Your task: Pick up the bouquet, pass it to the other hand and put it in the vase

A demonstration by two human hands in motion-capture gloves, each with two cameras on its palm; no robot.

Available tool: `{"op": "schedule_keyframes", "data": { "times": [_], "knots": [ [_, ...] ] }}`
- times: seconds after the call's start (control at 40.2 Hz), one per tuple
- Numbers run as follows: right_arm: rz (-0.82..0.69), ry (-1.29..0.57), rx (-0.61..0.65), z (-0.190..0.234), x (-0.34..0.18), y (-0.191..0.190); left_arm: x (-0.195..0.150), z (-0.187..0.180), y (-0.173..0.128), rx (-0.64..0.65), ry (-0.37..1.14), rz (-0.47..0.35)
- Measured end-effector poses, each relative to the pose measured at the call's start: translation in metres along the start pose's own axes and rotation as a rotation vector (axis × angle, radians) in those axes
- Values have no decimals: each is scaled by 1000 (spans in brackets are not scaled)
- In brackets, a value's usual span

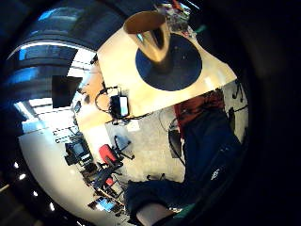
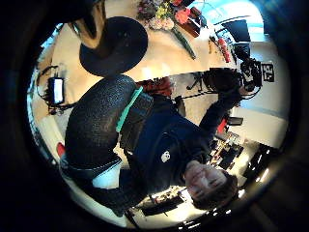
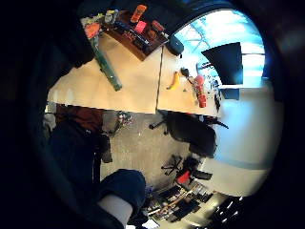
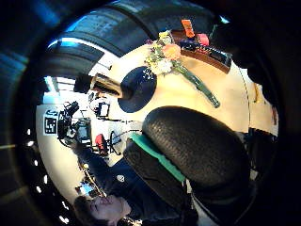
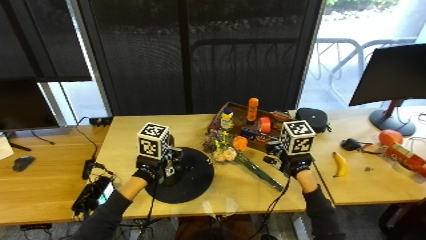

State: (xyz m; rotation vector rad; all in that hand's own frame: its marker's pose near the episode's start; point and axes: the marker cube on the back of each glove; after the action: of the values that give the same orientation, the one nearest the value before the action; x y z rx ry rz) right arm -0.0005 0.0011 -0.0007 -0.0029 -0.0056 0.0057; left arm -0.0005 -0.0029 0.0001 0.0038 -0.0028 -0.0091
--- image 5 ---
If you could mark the white marker cube left glove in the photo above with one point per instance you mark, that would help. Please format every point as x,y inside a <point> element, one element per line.
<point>153,140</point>

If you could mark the person's left hand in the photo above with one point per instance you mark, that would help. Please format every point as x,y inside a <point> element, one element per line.
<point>148,168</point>

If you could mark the red cylindrical can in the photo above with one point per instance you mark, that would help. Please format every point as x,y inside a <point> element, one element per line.
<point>406,156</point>

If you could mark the black power strip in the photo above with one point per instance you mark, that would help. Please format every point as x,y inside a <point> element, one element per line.
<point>100,120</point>

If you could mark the person's right hand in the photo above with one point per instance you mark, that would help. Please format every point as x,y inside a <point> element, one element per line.
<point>298,164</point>

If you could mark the orange bottle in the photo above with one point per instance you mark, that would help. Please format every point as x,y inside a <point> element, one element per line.
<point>252,108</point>

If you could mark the black phone with lit screen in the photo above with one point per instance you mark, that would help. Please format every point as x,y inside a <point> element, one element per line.
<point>93,195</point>

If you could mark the small metal screw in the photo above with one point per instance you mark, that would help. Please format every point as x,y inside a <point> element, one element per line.
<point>367,169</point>

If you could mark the dark wooden tray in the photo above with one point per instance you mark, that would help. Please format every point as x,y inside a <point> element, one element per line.
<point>241,115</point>

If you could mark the yellow bottle with blue cap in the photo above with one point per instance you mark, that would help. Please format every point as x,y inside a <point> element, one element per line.
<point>226,119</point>

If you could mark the white marker cube glove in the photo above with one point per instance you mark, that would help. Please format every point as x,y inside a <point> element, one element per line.
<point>298,137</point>
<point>153,140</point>

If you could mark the bouquet of artificial flowers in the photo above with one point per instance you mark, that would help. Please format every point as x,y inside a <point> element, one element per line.
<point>230,151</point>

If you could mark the metal bike rack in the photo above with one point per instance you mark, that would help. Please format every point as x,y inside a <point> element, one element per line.
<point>350,56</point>

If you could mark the orange ball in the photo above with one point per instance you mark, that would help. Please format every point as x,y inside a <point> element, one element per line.
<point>390,137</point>

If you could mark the black zip case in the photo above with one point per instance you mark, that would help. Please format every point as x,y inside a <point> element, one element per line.
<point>313,118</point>

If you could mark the white box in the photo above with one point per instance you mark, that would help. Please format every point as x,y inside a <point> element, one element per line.
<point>4,146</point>

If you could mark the black computer mouse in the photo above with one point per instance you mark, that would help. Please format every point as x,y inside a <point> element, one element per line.
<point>23,163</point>

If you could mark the black monitor on red stand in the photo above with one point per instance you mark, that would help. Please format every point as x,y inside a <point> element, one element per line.
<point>393,75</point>

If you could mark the black round disc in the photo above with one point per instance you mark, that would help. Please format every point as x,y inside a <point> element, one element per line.
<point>194,176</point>

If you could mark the white marker cube right glove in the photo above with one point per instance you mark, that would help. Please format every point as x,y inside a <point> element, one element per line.
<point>298,137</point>

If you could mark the yellow banana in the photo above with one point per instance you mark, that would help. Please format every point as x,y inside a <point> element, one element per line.
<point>341,165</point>

